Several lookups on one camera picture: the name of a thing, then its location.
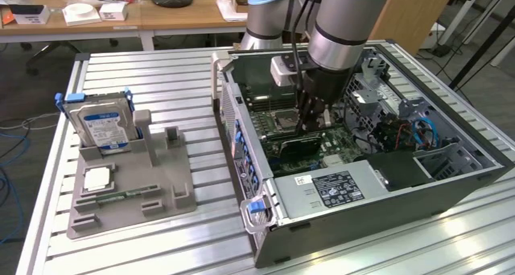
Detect black slanted pole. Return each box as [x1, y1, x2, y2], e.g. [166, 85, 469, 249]
[448, 3, 515, 90]

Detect CPU socket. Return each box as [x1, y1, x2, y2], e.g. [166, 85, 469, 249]
[272, 110, 301, 131]

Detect hard disk with blue caddy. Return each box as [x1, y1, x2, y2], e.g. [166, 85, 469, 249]
[53, 87, 141, 155]

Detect grey metal disk bay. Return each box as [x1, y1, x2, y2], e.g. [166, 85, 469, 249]
[412, 141, 485, 181]

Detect grey power supply unit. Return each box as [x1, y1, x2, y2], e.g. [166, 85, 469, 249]
[264, 160, 390, 227]

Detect orange box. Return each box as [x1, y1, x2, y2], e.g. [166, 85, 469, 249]
[0, 8, 15, 29]

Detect perforated metal drive cage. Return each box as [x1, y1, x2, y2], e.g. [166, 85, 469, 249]
[344, 72, 405, 128]

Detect white box with black top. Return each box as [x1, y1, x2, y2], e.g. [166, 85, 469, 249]
[6, 4, 51, 25]

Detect black open PC case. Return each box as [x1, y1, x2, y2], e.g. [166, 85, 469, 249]
[210, 39, 515, 270]

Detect black RAM slot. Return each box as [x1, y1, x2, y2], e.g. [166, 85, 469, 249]
[248, 101, 298, 112]
[245, 94, 298, 106]

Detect green loose RAM stick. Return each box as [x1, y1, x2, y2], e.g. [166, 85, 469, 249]
[95, 188, 149, 201]

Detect grey floor cable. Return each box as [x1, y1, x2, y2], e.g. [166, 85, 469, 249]
[0, 113, 61, 131]

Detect wooden desk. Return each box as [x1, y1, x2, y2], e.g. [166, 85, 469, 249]
[0, 0, 361, 43]

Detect white table frame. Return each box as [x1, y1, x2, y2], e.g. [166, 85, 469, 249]
[436, 0, 515, 68]

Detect silver CPU chip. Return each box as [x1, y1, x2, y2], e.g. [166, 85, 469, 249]
[82, 168, 112, 191]

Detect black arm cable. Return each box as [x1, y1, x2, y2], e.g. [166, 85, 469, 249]
[289, 0, 318, 90]

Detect red wire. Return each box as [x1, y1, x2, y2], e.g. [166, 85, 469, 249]
[392, 121, 408, 151]

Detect green motherboard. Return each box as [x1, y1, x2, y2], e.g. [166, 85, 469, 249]
[238, 83, 374, 179]

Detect small silver heatsink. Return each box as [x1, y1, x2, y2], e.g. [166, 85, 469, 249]
[321, 154, 345, 167]

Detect wooden cabinet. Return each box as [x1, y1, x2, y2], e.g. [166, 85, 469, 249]
[368, 0, 458, 54]

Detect black office chair base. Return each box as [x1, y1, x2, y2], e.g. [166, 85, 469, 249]
[18, 38, 120, 77]

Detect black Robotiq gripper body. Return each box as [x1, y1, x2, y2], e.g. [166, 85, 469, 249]
[298, 68, 352, 103]

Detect installed RAM stick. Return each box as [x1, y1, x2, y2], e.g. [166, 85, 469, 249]
[262, 131, 322, 143]

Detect small white labelled box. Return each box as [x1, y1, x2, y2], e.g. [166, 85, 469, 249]
[98, 2, 129, 22]

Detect grey parts rack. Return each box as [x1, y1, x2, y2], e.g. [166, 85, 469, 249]
[65, 109, 197, 240]

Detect blue floor cable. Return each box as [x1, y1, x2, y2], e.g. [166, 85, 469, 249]
[0, 130, 31, 245]

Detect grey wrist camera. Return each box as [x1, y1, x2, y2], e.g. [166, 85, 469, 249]
[269, 55, 309, 87]

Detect white papers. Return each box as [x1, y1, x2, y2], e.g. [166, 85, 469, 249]
[216, 0, 248, 22]

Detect white round holder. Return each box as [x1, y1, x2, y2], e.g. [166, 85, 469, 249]
[61, 2, 102, 27]

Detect blue wire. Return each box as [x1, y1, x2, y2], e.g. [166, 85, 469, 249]
[409, 116, 441, 151]

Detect black graphics card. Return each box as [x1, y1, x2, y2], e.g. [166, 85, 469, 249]
[264, 132, 325, 165]

